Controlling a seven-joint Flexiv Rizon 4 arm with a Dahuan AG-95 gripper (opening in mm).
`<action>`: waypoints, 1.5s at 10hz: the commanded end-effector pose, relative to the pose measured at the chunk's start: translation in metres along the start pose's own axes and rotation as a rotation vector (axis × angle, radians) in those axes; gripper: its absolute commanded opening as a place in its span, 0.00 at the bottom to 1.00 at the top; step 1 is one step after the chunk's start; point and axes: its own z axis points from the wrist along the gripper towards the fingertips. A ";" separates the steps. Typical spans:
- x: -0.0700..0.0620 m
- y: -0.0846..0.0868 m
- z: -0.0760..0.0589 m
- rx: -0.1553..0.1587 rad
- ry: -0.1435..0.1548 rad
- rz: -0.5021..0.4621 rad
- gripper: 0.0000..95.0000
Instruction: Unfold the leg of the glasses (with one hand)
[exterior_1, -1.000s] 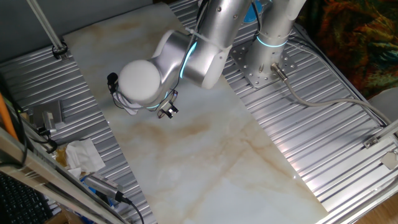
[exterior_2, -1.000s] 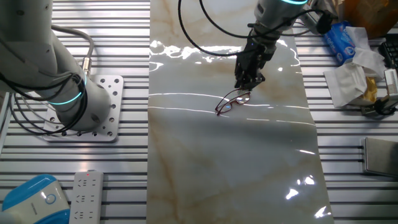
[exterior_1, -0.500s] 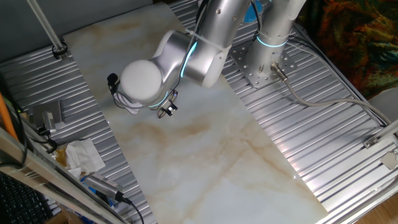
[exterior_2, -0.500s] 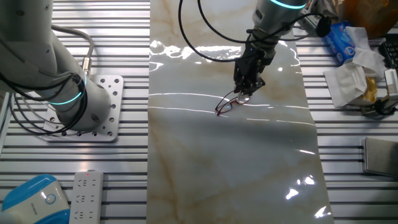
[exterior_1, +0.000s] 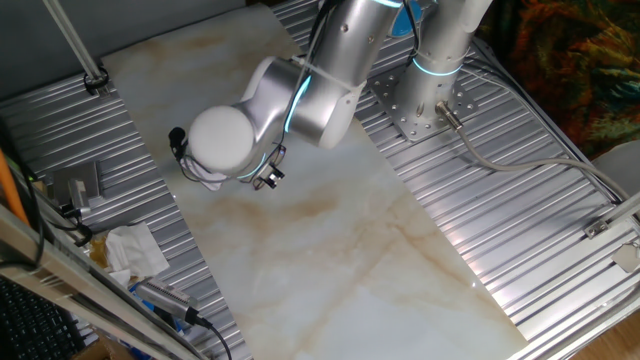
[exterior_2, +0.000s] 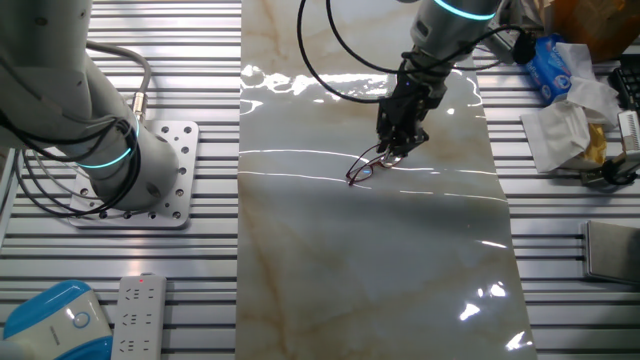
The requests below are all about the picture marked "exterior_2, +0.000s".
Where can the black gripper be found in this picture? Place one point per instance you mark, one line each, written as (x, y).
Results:
(410, 102)

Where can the dark red framed glasses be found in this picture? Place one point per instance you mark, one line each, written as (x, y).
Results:
(367, 172)

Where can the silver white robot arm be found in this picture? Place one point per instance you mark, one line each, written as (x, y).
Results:
(50, 90)

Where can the marble pattern mat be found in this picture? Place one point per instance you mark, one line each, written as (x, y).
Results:
(375, 275)

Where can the crumpled white tissue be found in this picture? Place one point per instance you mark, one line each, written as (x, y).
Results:
(555, 135)

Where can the blue tissue pack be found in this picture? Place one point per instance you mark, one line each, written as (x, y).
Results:
(547, 70)

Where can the yellow crumpled wrapper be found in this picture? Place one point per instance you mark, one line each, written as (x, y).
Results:
(596, 145)

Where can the brown cardboard box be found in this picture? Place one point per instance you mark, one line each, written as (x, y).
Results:
(600, 25)

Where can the black keyboard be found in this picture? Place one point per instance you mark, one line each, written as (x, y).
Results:
(629, 82)

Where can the grey flat metal box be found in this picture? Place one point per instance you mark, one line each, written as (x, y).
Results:
(615, 252)

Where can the white power strip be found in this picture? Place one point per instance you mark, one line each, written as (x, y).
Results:
(137, 320)

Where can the blue white control pendant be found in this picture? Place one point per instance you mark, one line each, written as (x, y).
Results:
(50, 325)

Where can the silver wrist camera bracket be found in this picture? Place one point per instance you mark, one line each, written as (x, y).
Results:
(500, 42)

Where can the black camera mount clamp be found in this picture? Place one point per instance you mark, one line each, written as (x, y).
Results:
(610, 172)

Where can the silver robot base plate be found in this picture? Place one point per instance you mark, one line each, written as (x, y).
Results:
(182, 165)

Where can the silver finned camera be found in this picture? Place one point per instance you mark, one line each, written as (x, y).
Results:
(631, 135)

